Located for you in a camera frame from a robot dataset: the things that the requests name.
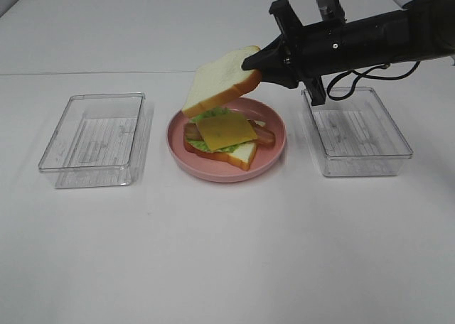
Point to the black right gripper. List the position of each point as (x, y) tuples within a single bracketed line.
[(300, 54)]

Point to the bread slice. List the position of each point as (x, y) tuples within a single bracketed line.
[(221, 81), (239, 155)]

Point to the bacon strip from tray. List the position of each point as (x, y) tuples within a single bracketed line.
[(191, 132), (265, 137)]

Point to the yellow cheese slice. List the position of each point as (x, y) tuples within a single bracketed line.
[(225, 130)]

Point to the green lettuce leaf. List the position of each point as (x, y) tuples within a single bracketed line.
[(211, 113)]

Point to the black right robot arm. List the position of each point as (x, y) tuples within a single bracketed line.
[(421, 30)]

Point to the pink round plate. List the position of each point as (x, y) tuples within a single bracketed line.
[(221, 172)]

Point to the clear right plastic tray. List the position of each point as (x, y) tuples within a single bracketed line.
[(355, 137)]

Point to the clear plastic tray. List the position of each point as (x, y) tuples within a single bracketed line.
[(97, 142), (355, 137)]

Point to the clear left plastic tray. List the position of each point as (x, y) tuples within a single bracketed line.
[(97, 142)]

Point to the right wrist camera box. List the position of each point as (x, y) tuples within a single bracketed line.
[(331, 10)]

